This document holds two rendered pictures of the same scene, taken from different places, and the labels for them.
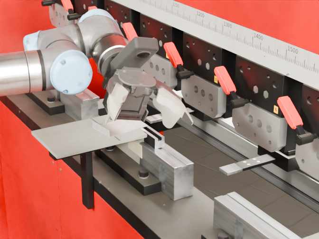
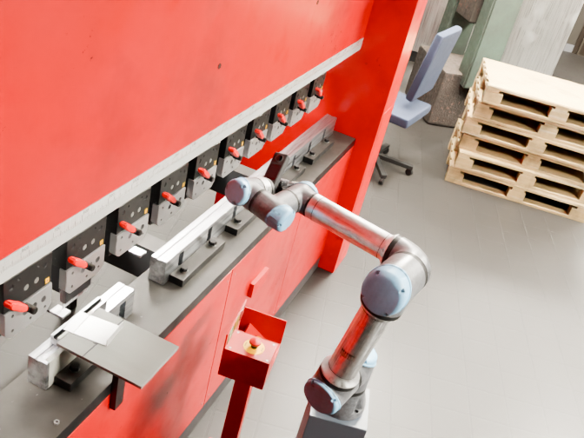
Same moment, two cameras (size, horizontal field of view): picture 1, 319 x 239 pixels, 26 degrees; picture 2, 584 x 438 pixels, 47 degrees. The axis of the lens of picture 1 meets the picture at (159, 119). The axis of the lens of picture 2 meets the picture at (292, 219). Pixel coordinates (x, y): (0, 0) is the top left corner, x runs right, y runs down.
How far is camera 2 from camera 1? 279 cm
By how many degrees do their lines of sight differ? 110
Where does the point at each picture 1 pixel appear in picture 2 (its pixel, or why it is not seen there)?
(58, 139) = (147, 359)
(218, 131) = not seen: hidden behind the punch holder
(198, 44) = (173, 175)
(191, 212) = (143, 300)
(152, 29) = (132, 207)
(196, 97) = (169, 212)
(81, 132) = (121, 349)
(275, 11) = (220, 112)
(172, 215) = (154, 308)
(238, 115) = (195, 189)
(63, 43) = (295, 189)
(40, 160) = not seen: outside the picture
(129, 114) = not seen: hidden behind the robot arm
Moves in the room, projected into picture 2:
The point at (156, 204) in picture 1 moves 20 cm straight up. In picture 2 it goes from (142, 321) to (149, 268)
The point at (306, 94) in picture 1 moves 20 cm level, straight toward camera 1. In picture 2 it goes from (228, 139) to (282, 140)
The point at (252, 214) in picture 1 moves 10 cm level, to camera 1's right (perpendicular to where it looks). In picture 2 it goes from (174, 245) to (161, 229)
